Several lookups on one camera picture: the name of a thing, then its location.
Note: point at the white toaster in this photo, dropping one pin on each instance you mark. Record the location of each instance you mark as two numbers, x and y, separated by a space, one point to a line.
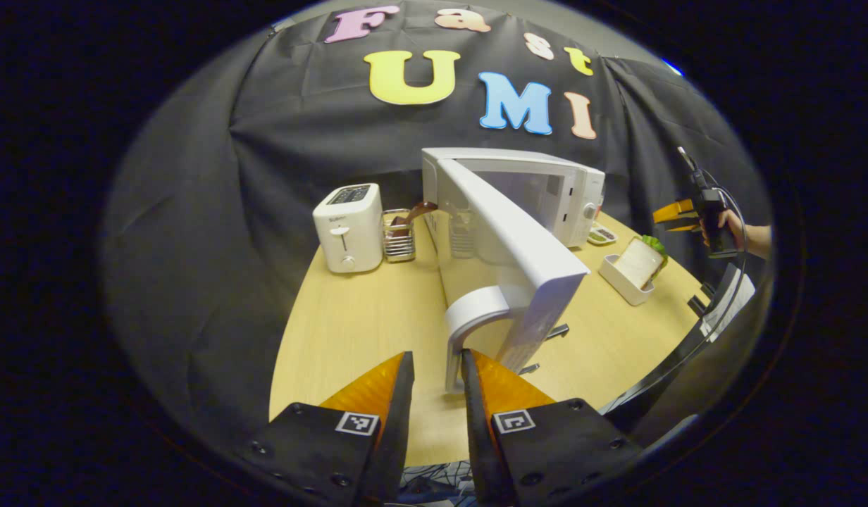
356 239

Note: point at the metal utensil holder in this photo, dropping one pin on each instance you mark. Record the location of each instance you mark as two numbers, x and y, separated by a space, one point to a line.
399 243

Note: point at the white rectangular tray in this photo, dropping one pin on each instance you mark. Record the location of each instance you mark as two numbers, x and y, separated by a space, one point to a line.
621 282

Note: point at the black chair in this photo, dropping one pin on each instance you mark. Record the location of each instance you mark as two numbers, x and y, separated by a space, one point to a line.
659 384

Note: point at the white cloth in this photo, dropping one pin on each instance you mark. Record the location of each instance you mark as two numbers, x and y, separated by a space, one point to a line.
733 303

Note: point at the brown spatula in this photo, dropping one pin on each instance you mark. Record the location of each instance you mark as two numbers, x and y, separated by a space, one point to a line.
420 209

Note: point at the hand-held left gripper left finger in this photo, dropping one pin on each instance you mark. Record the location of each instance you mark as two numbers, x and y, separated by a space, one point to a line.
399 422

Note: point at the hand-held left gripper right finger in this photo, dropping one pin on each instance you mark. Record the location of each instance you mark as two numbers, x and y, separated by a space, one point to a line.
476 436

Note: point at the lettuce sandwich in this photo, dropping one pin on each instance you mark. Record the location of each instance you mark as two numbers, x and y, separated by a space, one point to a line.
638 264

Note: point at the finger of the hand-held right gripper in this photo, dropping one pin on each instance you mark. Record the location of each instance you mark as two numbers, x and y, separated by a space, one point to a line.
684 227
677 211

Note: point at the white microwave oven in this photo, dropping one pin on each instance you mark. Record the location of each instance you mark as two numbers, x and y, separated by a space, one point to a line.
525 239

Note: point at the white divided snack dish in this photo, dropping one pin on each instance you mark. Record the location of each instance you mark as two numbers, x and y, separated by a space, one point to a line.
602 236

